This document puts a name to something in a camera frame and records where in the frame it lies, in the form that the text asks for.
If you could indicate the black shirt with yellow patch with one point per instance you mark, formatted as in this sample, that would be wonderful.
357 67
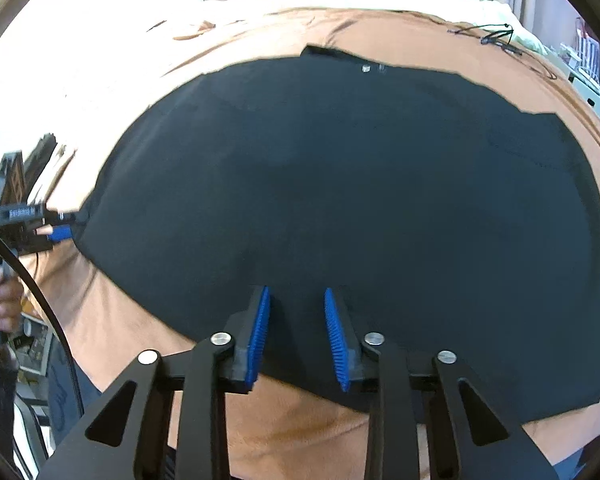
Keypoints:
448 218

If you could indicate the person's left hand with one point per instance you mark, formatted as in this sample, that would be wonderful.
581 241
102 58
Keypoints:
11 292

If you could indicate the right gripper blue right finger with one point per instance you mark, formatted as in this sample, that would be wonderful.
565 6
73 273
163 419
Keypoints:
343 341

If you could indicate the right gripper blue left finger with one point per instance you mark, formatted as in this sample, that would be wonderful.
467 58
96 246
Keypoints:
249 330

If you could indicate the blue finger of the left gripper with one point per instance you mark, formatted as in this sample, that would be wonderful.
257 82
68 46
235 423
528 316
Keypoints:
61 233

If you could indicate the white storage box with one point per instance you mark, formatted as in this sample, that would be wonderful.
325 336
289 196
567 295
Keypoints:
583 64

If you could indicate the brown bed blanket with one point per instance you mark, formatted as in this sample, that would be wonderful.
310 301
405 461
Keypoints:
278 431

